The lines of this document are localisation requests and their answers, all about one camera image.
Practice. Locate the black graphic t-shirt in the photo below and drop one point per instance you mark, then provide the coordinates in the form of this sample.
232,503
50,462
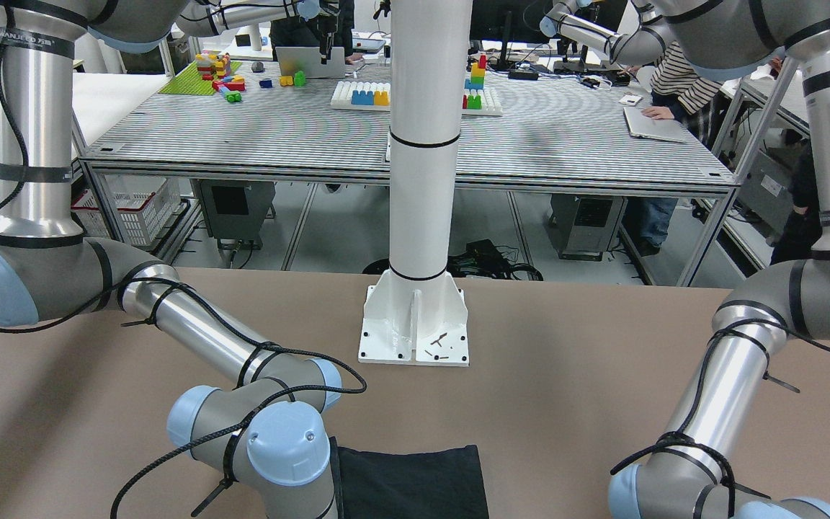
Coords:
443,484

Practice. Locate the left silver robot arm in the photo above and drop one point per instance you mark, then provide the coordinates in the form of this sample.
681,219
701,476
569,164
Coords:
687,474

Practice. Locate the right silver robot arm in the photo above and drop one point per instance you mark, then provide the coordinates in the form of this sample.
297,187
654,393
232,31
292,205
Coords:
266,433

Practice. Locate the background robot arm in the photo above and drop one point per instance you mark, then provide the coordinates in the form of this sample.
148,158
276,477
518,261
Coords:
646,45

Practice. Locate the white central robot column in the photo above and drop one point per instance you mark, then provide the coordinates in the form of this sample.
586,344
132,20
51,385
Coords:
416,314

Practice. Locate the grey control box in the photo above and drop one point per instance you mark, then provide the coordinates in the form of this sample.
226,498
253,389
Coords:
234,210
584,225

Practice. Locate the white block tray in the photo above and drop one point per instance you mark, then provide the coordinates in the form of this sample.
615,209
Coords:
376,96

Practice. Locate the open grey laptop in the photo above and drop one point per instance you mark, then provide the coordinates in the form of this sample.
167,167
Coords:
309,60

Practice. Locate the striped aluminium work table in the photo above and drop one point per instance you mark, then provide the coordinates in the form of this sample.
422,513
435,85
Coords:
552,136

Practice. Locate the silver laptop on table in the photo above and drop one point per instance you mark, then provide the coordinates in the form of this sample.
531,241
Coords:
641,126

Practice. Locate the white plastic basket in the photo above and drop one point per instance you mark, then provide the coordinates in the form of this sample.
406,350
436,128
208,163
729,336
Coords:
144,206

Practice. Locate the green lego baseplate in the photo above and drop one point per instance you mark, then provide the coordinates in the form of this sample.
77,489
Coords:
191,82

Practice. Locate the person in striped shirt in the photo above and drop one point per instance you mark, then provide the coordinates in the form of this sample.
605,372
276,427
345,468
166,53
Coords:
678,93

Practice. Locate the standing person black jacket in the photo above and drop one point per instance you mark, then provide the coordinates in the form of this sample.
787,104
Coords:
802,228

